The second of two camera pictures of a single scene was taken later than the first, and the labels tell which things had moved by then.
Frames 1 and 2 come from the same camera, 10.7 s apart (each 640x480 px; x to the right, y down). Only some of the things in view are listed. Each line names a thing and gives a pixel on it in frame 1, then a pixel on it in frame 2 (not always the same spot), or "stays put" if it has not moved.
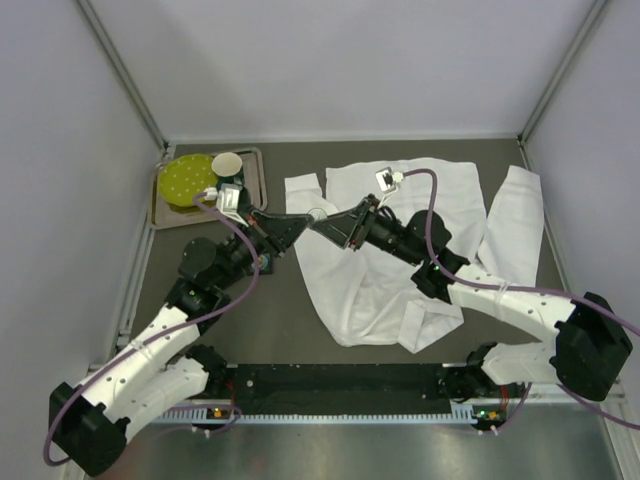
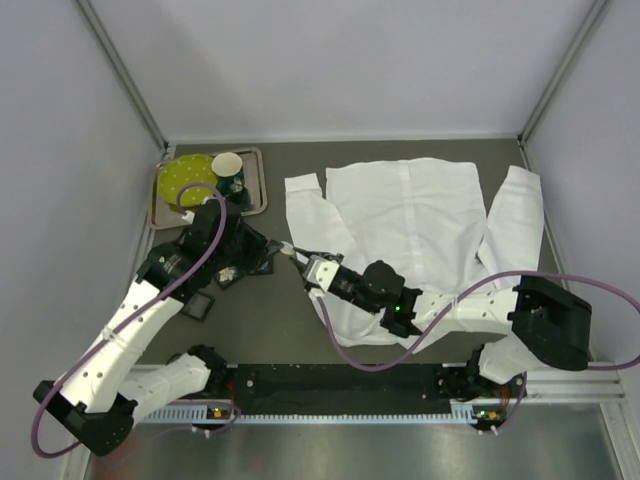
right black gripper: x=359 y=225 -> x=308 y=266
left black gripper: x=265 y=235 -> x=260 y=249
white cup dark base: x=227 y=167 stays put
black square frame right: x=270 y=265 stays put
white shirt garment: x=361 y=298 stays put
